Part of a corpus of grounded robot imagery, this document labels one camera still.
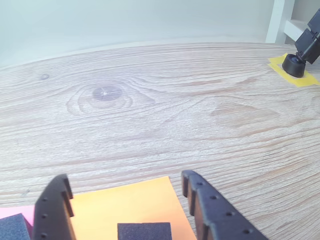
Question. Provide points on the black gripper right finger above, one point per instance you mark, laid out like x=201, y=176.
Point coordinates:
x=220, y=220

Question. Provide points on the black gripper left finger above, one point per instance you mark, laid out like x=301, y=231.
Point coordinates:
x=52, y=215

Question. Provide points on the medium dark block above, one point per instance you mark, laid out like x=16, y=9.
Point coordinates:
x=13, y=227

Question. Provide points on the small dark cube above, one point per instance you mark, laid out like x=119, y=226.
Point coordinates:
x=145, y=231

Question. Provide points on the pink paper sheet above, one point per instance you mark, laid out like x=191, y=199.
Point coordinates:
x=27, y=212

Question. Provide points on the orange paper sheet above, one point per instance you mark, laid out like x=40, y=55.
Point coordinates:
x=125, y=200

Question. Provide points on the yellow tape on table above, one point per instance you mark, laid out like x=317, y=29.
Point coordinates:
x=306, y=81

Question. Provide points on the white furniture piece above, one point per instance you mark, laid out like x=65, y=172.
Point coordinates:
x=277, y=20

